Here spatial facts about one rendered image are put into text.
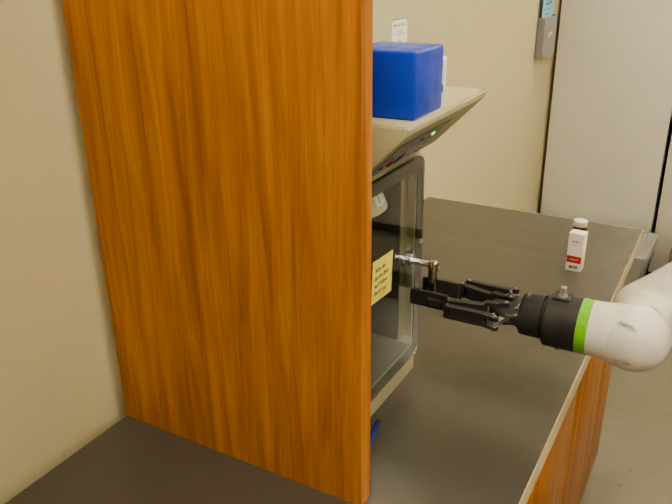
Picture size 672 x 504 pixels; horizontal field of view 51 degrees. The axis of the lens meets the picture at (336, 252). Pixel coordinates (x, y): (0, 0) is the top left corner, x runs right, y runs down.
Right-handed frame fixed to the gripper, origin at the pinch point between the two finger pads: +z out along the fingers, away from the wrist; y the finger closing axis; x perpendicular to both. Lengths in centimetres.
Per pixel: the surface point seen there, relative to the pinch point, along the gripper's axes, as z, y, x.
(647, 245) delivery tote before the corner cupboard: -14, -259, 82
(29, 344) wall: 49, 49, -1
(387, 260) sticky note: 4.3, 10.5, -9.5
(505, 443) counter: -18.1, 9.5, 20.5
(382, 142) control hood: -2.4, 26.8, -34.2
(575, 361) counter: -22.7, -23.1, 20.5
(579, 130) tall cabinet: 31, -284, 32
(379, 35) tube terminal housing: 5.6, 11.9, -46.1
